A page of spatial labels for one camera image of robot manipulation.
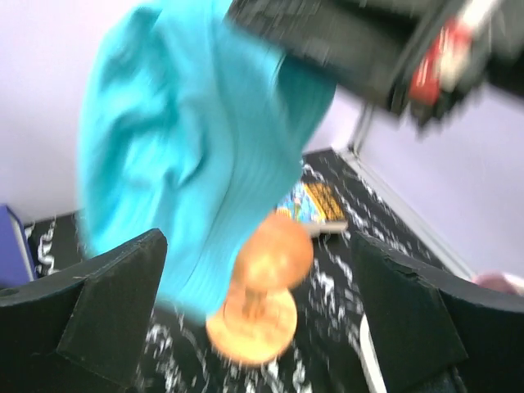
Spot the purple flat book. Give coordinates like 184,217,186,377
0,205,36,288

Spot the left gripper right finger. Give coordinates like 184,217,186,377
350,233,523,392

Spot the pink bucket hat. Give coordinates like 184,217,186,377
472,272,524,296

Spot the light wooden hat stand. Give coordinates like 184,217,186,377
206,213,314,366

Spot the teal bucket hat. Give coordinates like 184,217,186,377
78,1,336,320

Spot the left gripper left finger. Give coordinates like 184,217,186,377
1,229,167,389

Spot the colourful treehouse book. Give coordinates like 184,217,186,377
275,182,349,237

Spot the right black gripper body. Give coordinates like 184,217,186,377
227,1,523,127

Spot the white perforated basket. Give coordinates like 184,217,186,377
359,314,387,393

